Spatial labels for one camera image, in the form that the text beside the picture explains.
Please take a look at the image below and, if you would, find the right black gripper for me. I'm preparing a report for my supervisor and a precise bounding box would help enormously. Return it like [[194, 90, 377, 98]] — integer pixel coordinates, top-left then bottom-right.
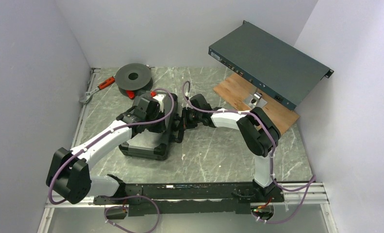
[[177, 107, 201, 130]]

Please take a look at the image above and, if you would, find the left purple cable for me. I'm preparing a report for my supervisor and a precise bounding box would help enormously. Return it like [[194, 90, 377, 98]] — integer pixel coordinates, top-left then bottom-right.
[[48, 88, 176, 233]]

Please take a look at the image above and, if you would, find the purple cable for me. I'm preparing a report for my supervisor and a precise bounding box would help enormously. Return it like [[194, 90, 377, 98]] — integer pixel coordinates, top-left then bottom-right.
[[183, 80, 317, 225], [48, 88, 176, 233]]

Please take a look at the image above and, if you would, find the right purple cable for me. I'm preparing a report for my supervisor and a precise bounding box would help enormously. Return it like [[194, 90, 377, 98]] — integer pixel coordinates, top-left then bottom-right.
[[183, 80, 317, 225]]

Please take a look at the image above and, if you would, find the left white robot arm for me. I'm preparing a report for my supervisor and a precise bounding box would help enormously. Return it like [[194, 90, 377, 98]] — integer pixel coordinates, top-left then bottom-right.
[[46, 94, 175, 204]]

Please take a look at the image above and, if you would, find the wooden board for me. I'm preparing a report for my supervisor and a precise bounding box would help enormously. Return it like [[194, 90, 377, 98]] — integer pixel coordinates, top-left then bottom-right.
[[213, 74, 300, 134]]

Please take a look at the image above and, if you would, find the black poker set case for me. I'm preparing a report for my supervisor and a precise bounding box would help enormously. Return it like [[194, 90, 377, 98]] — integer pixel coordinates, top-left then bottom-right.
[[118, 93, 178, 161]]

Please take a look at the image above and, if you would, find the red handled tool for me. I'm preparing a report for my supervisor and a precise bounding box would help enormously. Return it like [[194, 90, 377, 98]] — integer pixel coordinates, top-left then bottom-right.
[[79, 76, 115, 104]]

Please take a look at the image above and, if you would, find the metal bracket stand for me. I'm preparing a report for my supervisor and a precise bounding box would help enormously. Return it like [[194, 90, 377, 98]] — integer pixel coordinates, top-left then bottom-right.
[[243, 92, 267, 109]]

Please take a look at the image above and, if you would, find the black filament spool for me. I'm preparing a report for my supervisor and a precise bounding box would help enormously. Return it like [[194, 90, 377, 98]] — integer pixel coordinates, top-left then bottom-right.
[[114, 63, 153, 96]]

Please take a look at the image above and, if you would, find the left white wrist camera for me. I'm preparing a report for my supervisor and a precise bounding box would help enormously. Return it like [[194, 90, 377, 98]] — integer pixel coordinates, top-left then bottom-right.
[[150, 91, 172, 114]]

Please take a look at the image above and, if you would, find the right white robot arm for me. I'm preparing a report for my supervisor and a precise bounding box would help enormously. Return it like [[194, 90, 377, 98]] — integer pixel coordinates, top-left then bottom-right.
[[184, 94, 281, 201]]

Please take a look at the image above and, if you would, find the red clamp under spool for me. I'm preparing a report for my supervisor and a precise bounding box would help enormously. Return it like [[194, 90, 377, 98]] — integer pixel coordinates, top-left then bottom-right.
[[126, 90, 136, 99]]

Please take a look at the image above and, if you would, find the dark teal network switch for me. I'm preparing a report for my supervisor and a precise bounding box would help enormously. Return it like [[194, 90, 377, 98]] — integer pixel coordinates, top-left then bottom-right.
[[208, 21, 334, 111]]

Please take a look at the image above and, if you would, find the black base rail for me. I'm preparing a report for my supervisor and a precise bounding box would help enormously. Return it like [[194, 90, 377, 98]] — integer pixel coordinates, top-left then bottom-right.
[[92, 182, 285, 216]]

